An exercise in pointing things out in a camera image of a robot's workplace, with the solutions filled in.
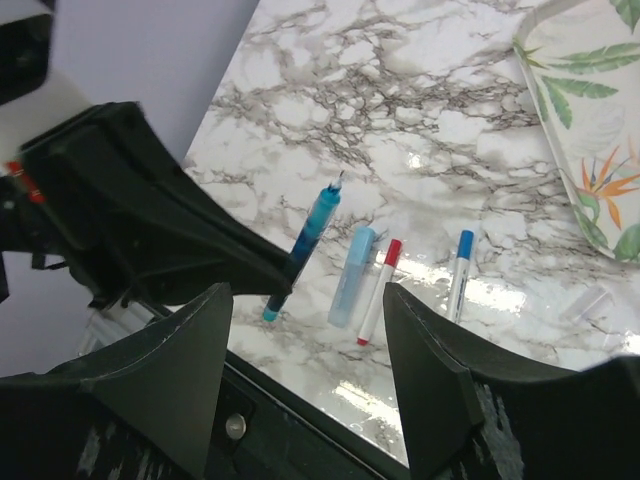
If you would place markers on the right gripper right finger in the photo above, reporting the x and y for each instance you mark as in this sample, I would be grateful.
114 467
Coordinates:
472 410

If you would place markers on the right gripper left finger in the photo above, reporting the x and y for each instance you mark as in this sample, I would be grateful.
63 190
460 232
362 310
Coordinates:
142 407

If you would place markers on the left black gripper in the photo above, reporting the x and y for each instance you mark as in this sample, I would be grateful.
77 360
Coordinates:
112 201

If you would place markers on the blue gel pen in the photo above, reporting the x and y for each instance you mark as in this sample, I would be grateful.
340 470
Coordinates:
315 224

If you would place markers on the clear gel pen cap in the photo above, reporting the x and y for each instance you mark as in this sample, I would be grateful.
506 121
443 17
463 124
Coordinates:
591 302

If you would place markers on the white marker pen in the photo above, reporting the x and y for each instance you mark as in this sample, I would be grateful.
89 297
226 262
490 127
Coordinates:
460 275

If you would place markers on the white red marker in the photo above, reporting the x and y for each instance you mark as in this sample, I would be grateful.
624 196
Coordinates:
375 304

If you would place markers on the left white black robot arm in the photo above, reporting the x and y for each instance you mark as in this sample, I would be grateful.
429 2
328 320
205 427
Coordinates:
35 98

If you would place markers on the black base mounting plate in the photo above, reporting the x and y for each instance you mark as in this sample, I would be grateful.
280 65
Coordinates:
262 430

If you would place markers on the floral serving tray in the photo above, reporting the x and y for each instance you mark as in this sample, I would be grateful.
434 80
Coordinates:
580 61

